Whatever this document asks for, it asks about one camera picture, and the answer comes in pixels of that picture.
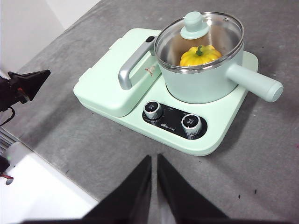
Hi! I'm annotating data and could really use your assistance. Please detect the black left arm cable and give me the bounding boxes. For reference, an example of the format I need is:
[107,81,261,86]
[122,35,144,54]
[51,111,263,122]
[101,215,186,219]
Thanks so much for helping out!
[0,106,16,127]

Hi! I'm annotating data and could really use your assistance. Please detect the black control panel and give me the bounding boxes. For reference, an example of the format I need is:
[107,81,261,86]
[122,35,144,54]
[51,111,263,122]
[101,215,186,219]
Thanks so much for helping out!
[142,102,208,140]

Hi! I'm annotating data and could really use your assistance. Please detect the glass lid with green knob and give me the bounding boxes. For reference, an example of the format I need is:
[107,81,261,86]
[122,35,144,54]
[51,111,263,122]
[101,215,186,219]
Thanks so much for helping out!
[154,11,245,70]

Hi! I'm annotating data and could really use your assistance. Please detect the mint green cooker base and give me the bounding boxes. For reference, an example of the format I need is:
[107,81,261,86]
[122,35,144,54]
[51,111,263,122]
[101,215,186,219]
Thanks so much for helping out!
[73,28,259,156]

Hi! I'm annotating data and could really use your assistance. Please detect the mint green pot with handle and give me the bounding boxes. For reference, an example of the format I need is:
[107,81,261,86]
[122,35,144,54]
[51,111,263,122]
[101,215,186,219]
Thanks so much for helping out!
[154,11,285,104]

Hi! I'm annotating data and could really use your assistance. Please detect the white post with green light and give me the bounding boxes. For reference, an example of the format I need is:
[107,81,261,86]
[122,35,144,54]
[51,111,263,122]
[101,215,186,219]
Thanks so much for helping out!
[4,142,27,169]

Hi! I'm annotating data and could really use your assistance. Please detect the yellow toy pumpkin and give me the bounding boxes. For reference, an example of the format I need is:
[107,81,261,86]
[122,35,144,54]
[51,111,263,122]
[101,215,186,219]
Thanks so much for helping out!
[179,45,222,67]

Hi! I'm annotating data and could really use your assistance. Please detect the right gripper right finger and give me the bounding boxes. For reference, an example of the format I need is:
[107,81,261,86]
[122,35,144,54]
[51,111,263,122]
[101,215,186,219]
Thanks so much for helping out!
[156,153,281,224]

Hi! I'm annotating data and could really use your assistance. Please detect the grey ribbed panel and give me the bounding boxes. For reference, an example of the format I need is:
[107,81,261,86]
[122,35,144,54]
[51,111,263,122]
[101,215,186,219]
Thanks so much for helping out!
[0,127,21,154]

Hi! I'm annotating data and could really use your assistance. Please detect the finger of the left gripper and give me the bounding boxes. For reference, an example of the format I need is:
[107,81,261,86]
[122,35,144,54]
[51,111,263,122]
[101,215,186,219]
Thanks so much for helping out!
[7,69,51,101]

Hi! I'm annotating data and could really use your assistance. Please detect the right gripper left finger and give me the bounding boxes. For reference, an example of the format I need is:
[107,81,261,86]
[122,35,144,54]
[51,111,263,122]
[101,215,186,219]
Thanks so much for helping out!
[23,154,153,224]

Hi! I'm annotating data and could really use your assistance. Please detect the silver griddle cover handle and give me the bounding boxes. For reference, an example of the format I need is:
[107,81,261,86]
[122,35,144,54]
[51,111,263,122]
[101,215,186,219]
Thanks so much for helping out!
[118,36,157,91]

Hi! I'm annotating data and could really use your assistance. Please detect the mint green griddle cover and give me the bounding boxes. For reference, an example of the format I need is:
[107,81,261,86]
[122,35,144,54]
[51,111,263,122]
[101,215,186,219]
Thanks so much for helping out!
[73,28,164,118]

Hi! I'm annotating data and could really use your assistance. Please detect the red and black cable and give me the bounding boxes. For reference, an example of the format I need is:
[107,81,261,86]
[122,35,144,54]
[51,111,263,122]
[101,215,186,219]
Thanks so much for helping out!
[0,171,14,186]

